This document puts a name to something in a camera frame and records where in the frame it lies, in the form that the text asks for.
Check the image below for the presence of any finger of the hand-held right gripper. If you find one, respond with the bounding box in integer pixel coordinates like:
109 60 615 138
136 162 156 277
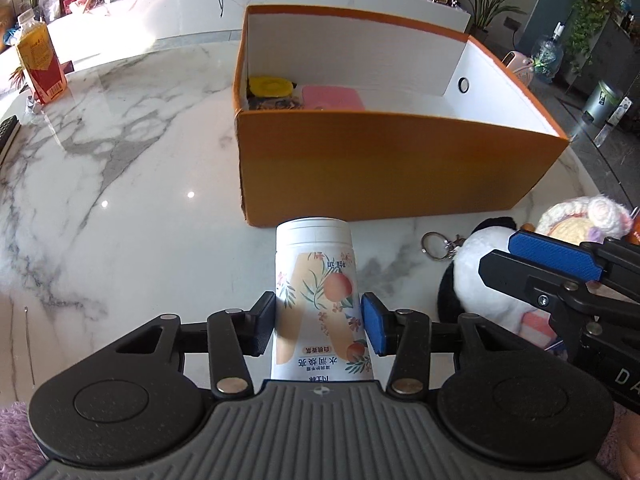
507 230 640 292
477 250 608 322

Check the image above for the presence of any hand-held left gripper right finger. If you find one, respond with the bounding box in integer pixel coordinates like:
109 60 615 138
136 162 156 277
360 291 521 397

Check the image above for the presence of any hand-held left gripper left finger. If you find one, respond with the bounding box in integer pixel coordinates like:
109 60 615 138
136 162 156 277
100 291 277 397

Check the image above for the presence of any panda plush toy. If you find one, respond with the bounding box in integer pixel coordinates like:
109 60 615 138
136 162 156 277
436 217 568 356

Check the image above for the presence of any white bottle peach print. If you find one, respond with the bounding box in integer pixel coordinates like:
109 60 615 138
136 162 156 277
270 217 377 383

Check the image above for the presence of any metal key ring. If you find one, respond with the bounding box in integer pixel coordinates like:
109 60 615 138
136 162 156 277
421 231 463 261

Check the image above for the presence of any orange cardboard box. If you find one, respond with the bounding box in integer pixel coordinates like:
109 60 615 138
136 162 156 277
232 5 571 228

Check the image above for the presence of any dark patterned card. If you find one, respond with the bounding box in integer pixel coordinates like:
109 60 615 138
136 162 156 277
247 96 306 111

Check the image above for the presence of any pink mask pouch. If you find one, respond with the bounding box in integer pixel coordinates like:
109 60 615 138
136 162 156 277
301 85 367 111

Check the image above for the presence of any yellow round item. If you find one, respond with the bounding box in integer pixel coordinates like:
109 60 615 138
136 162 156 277
248 76 295 98

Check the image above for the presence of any person's right forearm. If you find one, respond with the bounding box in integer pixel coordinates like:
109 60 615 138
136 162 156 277
602 402 640 480

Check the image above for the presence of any crochet doll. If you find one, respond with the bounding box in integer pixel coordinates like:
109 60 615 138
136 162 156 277
522 195 635 248

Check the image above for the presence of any grey trash can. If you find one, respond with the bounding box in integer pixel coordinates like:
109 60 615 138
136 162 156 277
584 80 626 128

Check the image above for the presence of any pink small appliance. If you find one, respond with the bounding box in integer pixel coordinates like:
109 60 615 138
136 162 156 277
502 50 536 86

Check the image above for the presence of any blue water jug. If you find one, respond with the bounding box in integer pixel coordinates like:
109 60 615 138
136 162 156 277
530 22 568 83

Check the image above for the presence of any climbing green plant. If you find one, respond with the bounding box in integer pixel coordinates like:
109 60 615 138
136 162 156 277
565 0 623 76

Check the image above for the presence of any purple fuzzy clothing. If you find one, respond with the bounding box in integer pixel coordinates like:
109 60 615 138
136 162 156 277
0 400 51 473

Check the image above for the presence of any tall leafy plant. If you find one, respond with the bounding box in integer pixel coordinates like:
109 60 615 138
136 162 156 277
457 0 531 43

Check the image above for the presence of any black keyboard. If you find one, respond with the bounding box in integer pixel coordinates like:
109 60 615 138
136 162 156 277
0 116 21 161

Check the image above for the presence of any yellow oil bottle red label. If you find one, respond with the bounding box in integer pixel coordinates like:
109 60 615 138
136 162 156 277
15 10 68 106

